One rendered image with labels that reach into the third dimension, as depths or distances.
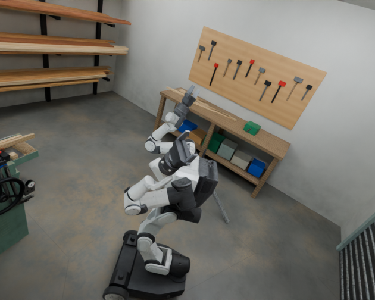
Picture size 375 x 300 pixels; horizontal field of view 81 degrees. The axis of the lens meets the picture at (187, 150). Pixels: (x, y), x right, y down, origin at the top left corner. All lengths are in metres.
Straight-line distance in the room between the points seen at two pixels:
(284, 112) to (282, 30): 1.14
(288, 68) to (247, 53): 0.64
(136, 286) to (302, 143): 2.97
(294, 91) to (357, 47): 0.83
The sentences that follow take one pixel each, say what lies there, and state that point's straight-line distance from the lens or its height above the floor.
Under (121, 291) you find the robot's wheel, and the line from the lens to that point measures 2.12.
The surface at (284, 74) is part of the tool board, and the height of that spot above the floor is 1.73.
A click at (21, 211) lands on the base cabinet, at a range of 2.38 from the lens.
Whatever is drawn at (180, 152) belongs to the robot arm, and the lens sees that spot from 0.88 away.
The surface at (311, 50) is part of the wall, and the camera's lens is 3.63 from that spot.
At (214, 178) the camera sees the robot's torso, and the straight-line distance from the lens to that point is 1.32.
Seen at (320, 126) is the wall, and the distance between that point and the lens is 3.73.
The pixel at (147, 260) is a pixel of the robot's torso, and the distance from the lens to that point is 2.09.
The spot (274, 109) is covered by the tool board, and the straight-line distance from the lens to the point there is 3.73.
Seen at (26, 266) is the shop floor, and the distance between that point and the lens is 2.49.
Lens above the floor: 2.14
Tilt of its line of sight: 32 degrees down
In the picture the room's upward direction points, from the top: 19 degrees clockwise
